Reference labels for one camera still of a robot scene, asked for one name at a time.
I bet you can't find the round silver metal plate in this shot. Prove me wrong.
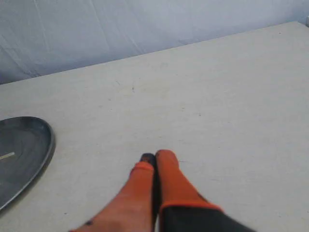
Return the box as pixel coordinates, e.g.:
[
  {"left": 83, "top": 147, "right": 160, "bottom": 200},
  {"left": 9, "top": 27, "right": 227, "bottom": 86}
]
[{"left": 0, "top": 116, "right": 56, "bottom": 211}]

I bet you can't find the thin wooden stick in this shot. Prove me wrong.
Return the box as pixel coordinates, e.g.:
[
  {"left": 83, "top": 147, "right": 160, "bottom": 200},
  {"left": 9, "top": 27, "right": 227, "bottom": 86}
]
[{"left": 0, "top": 152, "right": 15, "bottom": 160}]

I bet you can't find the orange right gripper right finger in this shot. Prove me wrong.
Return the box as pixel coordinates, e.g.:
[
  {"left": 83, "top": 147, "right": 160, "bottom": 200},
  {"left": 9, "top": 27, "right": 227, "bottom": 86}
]
[{"left": 155, "top": 150, "right": 253, "bottom": 232}]

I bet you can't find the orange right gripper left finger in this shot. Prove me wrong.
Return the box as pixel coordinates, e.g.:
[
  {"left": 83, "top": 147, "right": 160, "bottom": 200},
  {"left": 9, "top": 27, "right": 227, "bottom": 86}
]
[{"left": 73, "top": 153, "right": 156, "bottom": 232}]

